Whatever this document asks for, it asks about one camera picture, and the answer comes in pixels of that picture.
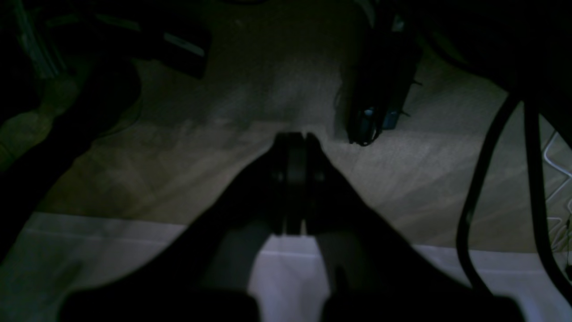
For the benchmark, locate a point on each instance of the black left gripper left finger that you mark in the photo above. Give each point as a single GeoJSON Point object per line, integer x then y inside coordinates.
{"type": "Point", "coordinates": [202, 276]}

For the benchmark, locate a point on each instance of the dark equipment on floor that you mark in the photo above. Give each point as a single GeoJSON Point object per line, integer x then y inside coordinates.
{"type": "Point", "coordinates": [385, 74]}

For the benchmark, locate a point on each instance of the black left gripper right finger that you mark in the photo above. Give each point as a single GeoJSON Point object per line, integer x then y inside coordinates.
{"type": "Point", "coordinates": [377, 275]}

